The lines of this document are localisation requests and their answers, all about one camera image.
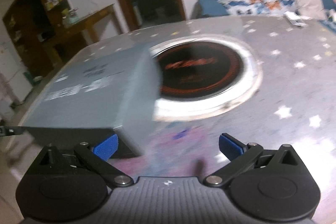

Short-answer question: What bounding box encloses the grey-blue box lid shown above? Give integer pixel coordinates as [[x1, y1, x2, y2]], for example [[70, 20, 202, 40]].
[[22, 45, 161, 156]]

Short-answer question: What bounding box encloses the grey star-pattern table mat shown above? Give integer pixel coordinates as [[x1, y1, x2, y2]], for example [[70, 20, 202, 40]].
[[15, 16, 335, 223]]

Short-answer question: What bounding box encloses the black round induction cooktop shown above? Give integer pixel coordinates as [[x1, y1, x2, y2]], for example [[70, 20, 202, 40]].
[[150, 34, 263, 122]]

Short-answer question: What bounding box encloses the wooden shelf with jars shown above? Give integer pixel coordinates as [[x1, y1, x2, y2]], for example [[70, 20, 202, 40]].
[[3, 0, 70, 77]]

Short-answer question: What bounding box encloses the wooden side table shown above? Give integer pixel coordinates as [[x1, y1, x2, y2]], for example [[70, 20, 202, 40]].
[[43, 4, 123, 67]]

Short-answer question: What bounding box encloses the remote control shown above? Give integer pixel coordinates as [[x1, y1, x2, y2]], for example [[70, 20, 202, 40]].
[[284, 11, 311, 28]]

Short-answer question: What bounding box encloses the grey pillow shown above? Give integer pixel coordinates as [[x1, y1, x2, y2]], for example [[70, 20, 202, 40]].
[[296, 0, 326, 20]]

